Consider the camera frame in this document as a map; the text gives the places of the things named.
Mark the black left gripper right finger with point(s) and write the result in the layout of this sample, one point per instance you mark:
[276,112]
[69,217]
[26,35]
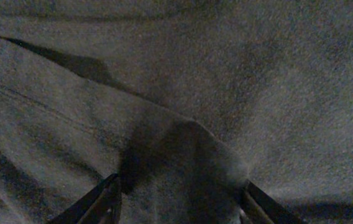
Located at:
[261,208]

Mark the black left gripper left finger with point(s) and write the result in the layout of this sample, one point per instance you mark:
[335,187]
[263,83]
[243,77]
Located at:
[101,205]

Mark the dark green t-shirt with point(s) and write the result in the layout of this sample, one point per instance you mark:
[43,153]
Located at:
[184,100]

